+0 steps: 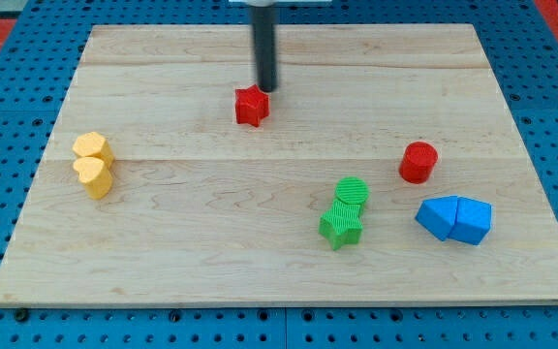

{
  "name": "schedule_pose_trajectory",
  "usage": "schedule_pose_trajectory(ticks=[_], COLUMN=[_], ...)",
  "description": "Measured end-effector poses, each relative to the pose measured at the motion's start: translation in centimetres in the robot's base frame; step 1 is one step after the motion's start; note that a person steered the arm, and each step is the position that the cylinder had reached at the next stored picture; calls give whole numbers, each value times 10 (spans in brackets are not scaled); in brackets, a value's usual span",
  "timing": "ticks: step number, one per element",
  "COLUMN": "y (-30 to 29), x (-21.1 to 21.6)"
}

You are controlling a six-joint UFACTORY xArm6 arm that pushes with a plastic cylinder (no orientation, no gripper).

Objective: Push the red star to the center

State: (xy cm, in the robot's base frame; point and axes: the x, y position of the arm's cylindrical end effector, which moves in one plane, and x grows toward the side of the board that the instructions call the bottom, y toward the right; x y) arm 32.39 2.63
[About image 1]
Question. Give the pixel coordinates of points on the red star block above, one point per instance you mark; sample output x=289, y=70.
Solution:
x=251, y=105

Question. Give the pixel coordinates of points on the green star block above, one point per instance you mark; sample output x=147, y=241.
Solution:
x=341, y=225

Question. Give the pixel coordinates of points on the green cylinder block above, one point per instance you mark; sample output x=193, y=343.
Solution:
x=352, y=190

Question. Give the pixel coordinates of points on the wooden board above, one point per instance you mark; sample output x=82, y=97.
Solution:
x=205, y=212

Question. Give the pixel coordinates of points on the red cylinder block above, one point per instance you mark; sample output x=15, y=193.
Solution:
x=418, y=162

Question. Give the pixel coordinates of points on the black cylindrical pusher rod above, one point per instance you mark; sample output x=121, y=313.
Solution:
x=263, y=25

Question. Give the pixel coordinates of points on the blue cube block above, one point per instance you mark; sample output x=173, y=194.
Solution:
x=438, y=216

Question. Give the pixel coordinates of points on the yellow heart block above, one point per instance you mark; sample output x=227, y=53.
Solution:
x=94, y=175

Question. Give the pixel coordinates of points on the yellow hexagon block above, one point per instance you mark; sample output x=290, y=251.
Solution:
x=93, y=144

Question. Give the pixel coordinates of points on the blue pentagon block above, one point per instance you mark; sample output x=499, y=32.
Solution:
x=472, y=221

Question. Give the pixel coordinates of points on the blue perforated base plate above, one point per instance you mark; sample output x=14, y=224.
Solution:
x=36, y=68

